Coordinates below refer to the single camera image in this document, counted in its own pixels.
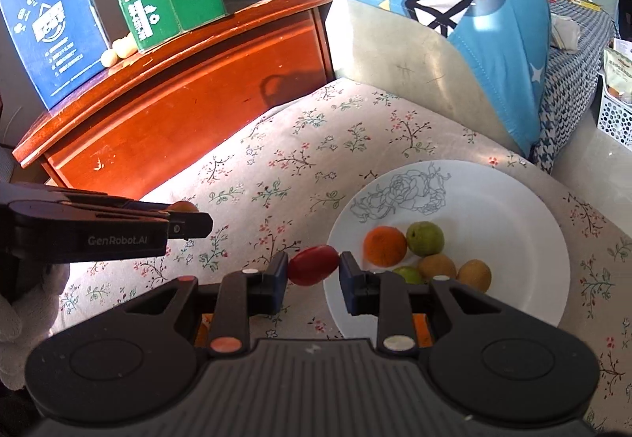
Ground red-brown wooden cabinet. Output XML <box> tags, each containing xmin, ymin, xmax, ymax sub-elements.
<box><xmin>12</xmin><ymin>0</ymin><xmax>337</xmax><ymax>198</ymax></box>

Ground blue houndstooth blanket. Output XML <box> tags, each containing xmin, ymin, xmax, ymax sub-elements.
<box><xmin>530</xmin><ymin>0</ymin><xmax>620</xmax><ymax>174</ymax></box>

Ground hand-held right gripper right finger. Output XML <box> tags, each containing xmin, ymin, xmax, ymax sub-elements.
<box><xmin>339</xmin><ymin>252</ymin><xmax>514</xmax><ymax>355</ymax></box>

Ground small green fruit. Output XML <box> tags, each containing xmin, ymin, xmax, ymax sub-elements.
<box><xmin>392</xmin><ymin>266</ymin><xmax>425</xmax><ymax>285</ymax></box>

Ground person's left hand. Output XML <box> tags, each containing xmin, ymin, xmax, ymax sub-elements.
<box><xmin>0</xmin><ymin>264</ymin><xmax>71</xmax><ymax>391</ymax></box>

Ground white plastic basket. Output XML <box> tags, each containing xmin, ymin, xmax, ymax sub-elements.
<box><xmin>596</xmin><ymin>77</ymin><xmax>632</xmax><ymax>146</ymax></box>

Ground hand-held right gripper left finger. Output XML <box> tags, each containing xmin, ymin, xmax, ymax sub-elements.
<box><xmin>118</xmin><ymin>252</ymin><xmax>290</xmax><ymax>356</ymax></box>

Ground orange-brown kumquat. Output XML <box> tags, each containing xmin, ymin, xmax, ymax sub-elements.
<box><xmin>419</xmin><ymin>253</ymin><xmax>457</xmax><ymax>281</ymax></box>

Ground smooth round orange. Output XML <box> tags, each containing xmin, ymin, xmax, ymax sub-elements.
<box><xmin>412</xmin><ymin>313</ymin><xmax>434</xmax><ymax>348</ymax></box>

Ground rough-skinned mandarin orange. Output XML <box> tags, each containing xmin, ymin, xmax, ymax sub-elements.
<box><xmin>364</xmin><ymin>226</ymin><xmax>408</xmax><ymax>267</ymax></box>

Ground floral tablecloth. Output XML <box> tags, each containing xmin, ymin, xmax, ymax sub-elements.
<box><xmin>49</xmin><ymin>77</ymin><xmax>632</xmax><ymax>433</ymax></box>

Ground white crumpled cloth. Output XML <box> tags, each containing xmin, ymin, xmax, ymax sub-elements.
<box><xmin>550</xmin><ymin>15</ymin><xmax>581</xmax><ymax>50</ymax></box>

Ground bright red cherry tomato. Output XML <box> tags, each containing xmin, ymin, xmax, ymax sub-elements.
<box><xmin>288</xmin><ymin>245</ymin><xmax>340</xmax><ymax>286</ymax></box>

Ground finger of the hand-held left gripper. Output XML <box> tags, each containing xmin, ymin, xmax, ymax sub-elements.
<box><xmin>167</xmin><ymin>209</ymin><xmax>214</xmax><ymax>239</ymax></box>

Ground yellow-green round fruit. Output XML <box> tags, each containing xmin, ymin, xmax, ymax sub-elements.
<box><xmin>406</xmin><ymin>221</ymin><xmax>445</xmax><ymax>257</ymax></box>

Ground white plate with blue flower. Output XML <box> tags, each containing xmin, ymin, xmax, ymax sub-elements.
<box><xmin>323</xmin><ymin>161</ymin><xmax>571</xmax><ymax>341</ymax></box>

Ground blue carton box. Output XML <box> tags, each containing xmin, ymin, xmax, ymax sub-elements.
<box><xmin>0</xmin><ymin>0</ymin><xmax>112</xmax><ymax>111</ymax></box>

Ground yellow round fruit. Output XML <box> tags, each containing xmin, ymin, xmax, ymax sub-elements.
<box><xmin>457</xmin><ymin>259</ymin><xmax>493</xmax><ymax>294</ymax></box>

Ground snack bag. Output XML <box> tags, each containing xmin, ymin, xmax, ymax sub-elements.
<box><xmin>602</xmin><ymin>47</ymin><xmax>632</xmax><ymax>105</ymax></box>

